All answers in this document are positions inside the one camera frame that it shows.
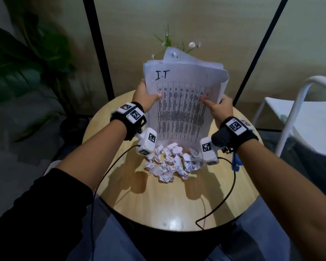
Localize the person's left hand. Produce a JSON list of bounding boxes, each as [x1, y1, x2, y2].
[[132, 80, 163, 113]]

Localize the person's right hand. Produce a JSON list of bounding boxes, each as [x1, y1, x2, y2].
[[200, 94, 234, 129]]

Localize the stack of white printed papers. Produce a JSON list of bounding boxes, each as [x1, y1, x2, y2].
[[143, 47, 230, 146]]

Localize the blue stapler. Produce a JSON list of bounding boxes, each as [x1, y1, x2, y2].
[[231, 152, 243, 171]]

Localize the pile of paper scraps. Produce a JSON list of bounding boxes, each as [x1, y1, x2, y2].
[[144, 142, 204, 183]]

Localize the person's left forearm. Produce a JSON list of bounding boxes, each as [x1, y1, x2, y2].
[[55, 119, 128, 192]]

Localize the person's right forearm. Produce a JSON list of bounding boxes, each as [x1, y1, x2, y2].
[[235, 138, 326, 261]]

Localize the person's grey trousers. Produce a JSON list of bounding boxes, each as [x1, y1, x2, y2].
[[68, 195, 297, 261]]

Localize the person's black sleeve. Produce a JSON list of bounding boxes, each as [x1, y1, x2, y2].
[[0, 168, 94, 261]]

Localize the black right wristband with markers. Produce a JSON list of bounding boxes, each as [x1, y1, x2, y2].
[[211, 116, 259, 153]]

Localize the small potted green plant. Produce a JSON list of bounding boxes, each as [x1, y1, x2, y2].
[[151, 23, 202, 60]]

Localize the white metal chair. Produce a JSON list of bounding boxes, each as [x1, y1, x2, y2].
[[252, 76, 326, 158]]

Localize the large leafy potted plant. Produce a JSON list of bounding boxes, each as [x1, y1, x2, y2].
[[0, 0, 90, 146]]

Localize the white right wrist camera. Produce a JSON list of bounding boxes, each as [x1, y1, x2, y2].
[[200, 136, 220, 165]]

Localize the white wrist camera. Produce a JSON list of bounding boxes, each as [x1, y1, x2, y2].
[[135, 127, 158, 156], [200, 136, 220, 165]]

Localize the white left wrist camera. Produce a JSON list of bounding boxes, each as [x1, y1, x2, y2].
[[135, 127, 158, 156]]

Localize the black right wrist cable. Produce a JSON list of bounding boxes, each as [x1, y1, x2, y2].
[[195, 156, 237, 231]]

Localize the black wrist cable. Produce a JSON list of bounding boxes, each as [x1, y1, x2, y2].
[[90, 145, 139, 261], [195, 156, 237, 231]]

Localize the black partition frame post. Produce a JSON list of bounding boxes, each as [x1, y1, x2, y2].
[[233, 0, 290, 106], [81, 0, 115, 101]]

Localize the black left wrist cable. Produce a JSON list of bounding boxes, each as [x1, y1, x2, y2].
[[90, 145, 139, 261]]

